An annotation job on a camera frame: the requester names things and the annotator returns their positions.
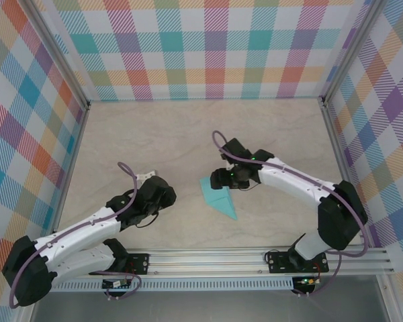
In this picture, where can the aluminium frame post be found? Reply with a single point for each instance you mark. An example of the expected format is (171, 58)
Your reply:
(58, 57)
(352, 50)

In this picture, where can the teal paper sheet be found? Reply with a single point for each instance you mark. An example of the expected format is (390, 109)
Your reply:
(221, 203)

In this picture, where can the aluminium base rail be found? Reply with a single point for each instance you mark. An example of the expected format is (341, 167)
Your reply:
(205, 261)

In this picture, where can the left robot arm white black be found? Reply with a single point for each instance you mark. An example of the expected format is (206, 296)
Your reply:
(77, 231)

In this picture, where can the aluminium side rail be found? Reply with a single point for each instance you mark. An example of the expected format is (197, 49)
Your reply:
(344, 167)
(68, 174)

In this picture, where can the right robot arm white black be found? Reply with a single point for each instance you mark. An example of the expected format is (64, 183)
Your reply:
(289, 177)

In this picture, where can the small circuit board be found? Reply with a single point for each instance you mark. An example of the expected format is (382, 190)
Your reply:
(307, 281)
(115, 284)

